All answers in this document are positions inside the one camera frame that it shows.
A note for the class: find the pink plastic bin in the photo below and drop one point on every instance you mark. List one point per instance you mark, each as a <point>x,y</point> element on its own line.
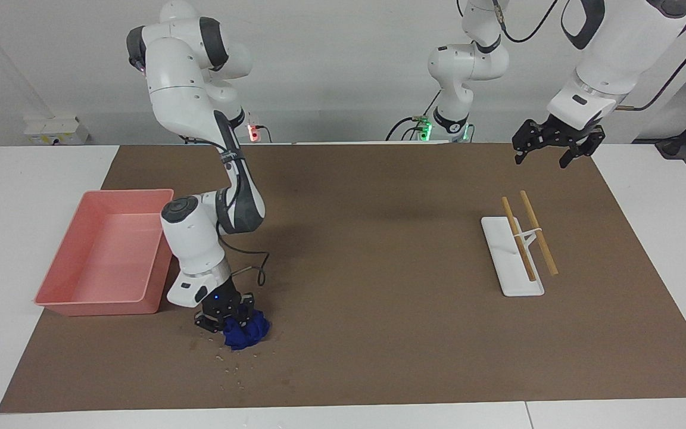
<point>105,250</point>

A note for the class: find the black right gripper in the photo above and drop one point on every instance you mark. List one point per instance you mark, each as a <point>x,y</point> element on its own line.
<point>227,301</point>

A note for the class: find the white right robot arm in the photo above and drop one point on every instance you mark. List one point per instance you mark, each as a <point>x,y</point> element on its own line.
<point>188,89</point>

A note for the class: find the red lit base connector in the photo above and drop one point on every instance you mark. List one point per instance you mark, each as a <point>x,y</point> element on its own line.
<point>253,131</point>

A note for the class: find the white wall power box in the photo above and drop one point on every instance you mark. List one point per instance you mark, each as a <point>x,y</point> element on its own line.
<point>57,131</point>

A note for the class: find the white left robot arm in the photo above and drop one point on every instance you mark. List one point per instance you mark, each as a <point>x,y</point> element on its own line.
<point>617,47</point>

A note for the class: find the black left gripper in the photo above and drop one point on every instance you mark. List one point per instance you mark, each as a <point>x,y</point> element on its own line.
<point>569,131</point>

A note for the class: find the wooden dowel rod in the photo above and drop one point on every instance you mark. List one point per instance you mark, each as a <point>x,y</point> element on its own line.
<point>513,223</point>
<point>548,259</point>

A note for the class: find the green lit base connector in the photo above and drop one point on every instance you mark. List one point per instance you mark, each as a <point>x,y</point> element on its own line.
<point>423,128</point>

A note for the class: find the brown paper table mat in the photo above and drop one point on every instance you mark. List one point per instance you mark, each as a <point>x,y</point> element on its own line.
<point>379,298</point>

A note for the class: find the blue towel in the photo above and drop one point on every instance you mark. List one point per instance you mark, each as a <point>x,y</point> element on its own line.
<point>248,333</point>

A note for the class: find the white towel rack stand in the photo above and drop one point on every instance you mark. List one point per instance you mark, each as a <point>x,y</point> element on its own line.
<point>510,274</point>

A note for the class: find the scattered crumbs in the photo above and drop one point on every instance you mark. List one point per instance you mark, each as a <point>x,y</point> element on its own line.
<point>219,359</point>

